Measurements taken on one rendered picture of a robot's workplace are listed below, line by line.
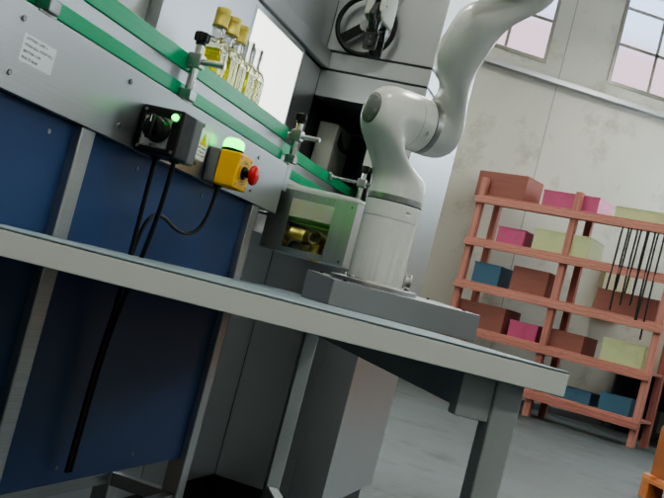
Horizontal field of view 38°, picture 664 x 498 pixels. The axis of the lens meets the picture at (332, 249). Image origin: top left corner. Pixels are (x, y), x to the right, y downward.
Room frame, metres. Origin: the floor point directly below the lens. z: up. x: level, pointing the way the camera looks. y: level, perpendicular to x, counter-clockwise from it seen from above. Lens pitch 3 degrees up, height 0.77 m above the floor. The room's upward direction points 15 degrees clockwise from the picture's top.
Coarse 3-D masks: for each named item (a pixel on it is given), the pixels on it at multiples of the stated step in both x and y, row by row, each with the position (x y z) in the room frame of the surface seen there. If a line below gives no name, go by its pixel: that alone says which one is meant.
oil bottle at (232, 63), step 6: (228, 48) 2.18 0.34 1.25; (234, 54) 2.19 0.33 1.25; (228, 60) 2.17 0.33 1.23; (234, 60) 2.20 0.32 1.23; (228, 66) 2.18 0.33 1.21; (234, 66) 2.20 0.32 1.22; (228, 72) 2.18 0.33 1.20; (234, 72) 2.21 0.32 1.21; (222, 78) 2.17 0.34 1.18; (228, 78) 2.19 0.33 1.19; (234, 78) 2.22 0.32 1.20
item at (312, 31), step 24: (120, 0) 2.02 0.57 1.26; (144, 0) 2.11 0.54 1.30; (264, 0) 2.63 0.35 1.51; (288, 0) 2.84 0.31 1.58; (312, 0) 3.02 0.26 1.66; (336, 0) 3.21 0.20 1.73; (288, 24) 2.83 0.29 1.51; (312, 24) 3.07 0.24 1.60; (312, 48) 3.06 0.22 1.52; (312, 72) 3.17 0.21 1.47; (312, 96) 3.23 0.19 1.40; (288, 120) 3.07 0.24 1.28; (312, 120) 3.29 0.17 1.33; (336, 120) 3.52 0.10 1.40; (312, 144) 3.35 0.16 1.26; (360, 144) 3.86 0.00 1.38; (264, 264) 3.19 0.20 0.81
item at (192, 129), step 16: (144, 112) 1.63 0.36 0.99; (160, 112) 1.62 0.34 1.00; (176, 112) 1.61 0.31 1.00; (176, 128) 1.61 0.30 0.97; (192, 128) 1.64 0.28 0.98; (144, 144) 1.62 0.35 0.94; (160, 144) 1.61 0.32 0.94; (176, 144) 1.61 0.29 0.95; (192, 144) 1.66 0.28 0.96; (176, 160) 1.64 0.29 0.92; (192, 160) 1.67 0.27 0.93
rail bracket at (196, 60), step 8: (200, 32) 1.76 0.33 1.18; (200, 40) 1.76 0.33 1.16; (208, 40) 1.77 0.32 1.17; (200, 48) 1.77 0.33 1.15; (192, 56) 1.76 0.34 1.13; (200, 56) 1.76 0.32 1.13; (192, 64) 1.76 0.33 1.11; (200, 64) 1.76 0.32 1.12; (208, 64) 1.76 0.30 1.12; (216, 64) 1.75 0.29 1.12; (224, 64) 1.75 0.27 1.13; (192, 72) 1.76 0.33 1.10; (192, 80) 1.77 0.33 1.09; (184, 88) 1.76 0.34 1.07; (192, 88) 1.77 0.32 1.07; (184, 96) 1.76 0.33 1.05; (192, 96) 1.77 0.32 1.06
